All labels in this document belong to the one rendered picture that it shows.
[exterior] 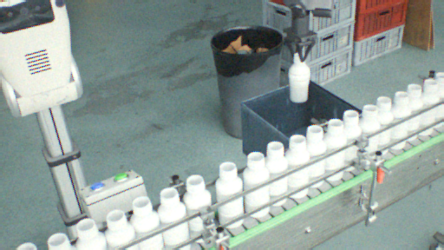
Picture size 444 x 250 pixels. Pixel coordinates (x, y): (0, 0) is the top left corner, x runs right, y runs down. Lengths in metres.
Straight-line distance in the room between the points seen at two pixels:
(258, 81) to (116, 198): 1.91
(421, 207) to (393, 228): 0.24
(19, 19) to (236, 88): 1.82
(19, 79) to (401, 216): 2.01
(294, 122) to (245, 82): 1.04
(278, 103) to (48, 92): 0.84
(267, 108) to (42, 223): 1.55
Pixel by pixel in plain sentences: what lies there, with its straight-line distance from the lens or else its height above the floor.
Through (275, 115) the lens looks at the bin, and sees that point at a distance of 1.85.
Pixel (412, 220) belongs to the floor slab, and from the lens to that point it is 2.71.
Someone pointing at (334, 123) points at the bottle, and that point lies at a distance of 1.24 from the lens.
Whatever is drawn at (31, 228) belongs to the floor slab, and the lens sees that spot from 2.85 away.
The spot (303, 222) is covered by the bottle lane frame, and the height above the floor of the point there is 0.94.
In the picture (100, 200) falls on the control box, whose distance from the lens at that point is 1.13.
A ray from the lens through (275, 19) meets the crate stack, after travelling 3.58.
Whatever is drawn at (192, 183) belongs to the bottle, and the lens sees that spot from 1.07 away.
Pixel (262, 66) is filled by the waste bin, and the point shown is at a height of 0.54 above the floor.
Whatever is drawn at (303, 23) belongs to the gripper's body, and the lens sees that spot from 1.53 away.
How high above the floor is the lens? 1.82
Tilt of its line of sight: 33 degrees down
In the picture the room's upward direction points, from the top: 4 degrees counter-clockwise
